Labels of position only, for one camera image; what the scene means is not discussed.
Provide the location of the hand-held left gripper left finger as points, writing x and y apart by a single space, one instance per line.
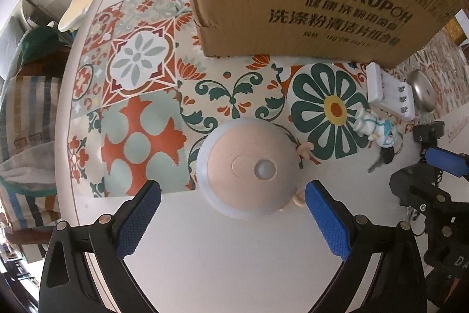
141 221

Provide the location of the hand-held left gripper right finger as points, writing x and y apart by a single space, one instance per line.
326 221

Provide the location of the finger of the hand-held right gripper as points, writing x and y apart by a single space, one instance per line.
414 188
447 161

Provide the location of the dark bunch of keys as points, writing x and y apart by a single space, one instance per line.
384 157

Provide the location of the silver round device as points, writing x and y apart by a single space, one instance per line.
423 89

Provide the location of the pink round night light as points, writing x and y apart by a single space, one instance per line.
238 151

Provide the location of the patterned floral table runner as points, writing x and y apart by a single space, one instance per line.
135 137

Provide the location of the white battery charger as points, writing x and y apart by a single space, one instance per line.
381 85

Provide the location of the striped cloth bag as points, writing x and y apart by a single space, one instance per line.
29 107

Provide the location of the green cloth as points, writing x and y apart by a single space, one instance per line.
40 41

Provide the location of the white round stool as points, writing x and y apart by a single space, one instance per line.
75 12

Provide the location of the grey cushion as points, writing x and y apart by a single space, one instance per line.
9 41

